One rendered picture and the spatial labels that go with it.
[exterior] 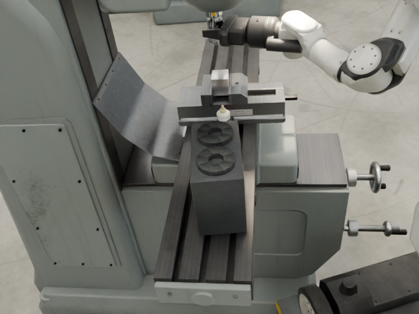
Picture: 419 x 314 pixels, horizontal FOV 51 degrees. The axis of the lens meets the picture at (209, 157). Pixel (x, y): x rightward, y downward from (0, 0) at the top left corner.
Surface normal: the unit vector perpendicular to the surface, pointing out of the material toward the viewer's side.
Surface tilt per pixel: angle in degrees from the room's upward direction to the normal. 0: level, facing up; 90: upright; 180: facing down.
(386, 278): 0
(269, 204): 90
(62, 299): 68
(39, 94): 88
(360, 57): 39
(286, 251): 90
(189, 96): 0
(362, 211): 0
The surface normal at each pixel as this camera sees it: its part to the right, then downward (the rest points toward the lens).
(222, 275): -0.09, -0.75
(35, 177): -0.10, 0.64
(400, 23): -0.57, -0.29
